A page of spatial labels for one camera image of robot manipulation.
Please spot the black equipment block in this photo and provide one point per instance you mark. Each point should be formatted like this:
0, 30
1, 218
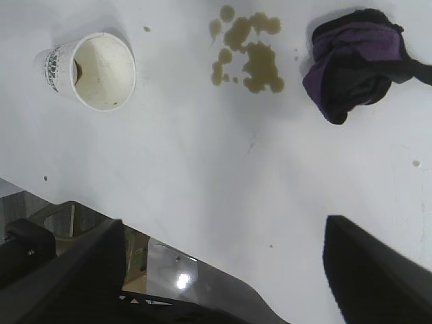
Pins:
27, 243

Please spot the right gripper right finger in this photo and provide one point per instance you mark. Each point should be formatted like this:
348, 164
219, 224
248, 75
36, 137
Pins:
381, 280

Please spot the dark purple black cloth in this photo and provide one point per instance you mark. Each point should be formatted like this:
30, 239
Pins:
351, 77

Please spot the brown coffee spill puddle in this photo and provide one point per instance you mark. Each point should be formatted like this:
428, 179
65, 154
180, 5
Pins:
260, 64

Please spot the shiny metal bracket plate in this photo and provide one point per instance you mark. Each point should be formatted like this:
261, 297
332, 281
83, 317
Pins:
172, 270

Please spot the small brown droplet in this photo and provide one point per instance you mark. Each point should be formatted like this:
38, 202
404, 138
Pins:
416, 163
146, 29

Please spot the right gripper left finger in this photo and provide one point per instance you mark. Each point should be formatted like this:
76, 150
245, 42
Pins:
74, 283

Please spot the white paper coffee cup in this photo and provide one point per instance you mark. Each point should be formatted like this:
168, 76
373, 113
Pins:
101, 77

